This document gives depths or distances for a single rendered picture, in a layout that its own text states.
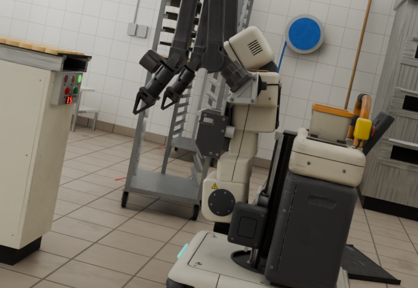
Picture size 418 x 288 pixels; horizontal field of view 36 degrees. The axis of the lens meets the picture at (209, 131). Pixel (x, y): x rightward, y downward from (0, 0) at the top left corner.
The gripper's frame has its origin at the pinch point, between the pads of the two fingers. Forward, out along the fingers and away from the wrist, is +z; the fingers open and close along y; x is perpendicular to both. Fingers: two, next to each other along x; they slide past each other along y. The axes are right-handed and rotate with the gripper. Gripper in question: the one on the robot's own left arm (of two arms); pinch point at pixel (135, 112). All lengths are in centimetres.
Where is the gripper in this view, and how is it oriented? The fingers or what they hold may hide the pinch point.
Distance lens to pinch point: 229.9
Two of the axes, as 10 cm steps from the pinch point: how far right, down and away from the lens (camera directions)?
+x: 7.6, 6.4, -0.7
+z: -6.3, 7.6, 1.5
